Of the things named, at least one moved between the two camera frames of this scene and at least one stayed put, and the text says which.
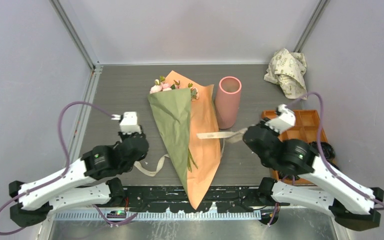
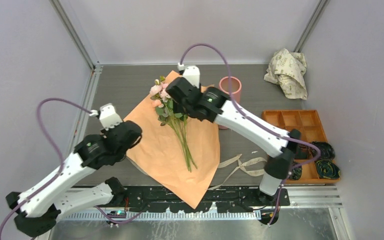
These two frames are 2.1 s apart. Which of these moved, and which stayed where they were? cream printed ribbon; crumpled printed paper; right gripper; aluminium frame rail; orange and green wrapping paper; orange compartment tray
Moved: cream printed ribbon; right gripper; orange and green wrapping paper
Stayed: crumpled printed paper; orange compartment tray; aluminium frame rail
